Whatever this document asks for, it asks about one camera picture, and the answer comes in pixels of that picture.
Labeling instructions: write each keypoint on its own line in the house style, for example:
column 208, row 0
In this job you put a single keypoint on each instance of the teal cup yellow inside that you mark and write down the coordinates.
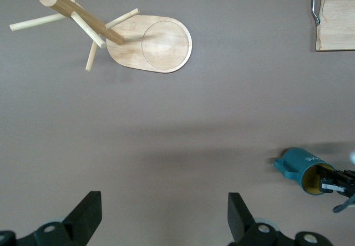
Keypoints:
column 296, row 163

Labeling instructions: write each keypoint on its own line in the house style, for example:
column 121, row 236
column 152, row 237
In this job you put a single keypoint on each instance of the bamboo cutting board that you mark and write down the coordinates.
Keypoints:
column 338, row 27

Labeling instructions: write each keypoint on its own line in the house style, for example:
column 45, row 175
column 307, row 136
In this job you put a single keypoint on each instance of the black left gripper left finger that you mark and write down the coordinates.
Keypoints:
column 83, row 218

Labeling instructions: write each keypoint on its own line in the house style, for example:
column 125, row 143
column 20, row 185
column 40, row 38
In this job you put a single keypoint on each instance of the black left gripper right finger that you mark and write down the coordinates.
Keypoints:
column 241, row 221

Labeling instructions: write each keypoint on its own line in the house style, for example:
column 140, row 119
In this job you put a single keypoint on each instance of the wooden cup rack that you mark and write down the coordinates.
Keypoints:
column 163, row 46

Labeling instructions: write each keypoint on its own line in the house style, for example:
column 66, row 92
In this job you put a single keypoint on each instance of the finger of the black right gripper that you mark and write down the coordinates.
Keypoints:
column 334, row 188
column 337, row 175

